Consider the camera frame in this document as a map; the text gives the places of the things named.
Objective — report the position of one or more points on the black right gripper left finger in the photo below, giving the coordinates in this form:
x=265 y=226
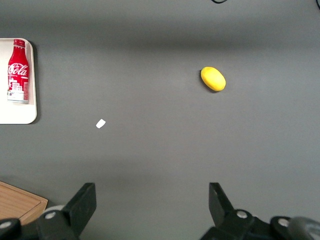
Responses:
x=81 y=207

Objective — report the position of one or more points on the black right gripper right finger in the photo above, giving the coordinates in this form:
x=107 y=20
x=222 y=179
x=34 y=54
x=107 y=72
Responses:
x=221 y=207

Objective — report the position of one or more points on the white plastic tray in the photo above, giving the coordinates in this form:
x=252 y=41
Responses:
x=15 y=113

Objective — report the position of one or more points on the wooden board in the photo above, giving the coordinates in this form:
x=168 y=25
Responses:
x=17 y=203

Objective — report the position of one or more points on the yellow lemon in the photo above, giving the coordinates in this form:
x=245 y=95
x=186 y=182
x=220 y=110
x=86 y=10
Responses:
x=213 y=78

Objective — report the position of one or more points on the red Coca-Cola bottle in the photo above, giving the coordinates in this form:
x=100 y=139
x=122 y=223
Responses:
x=18 y=72

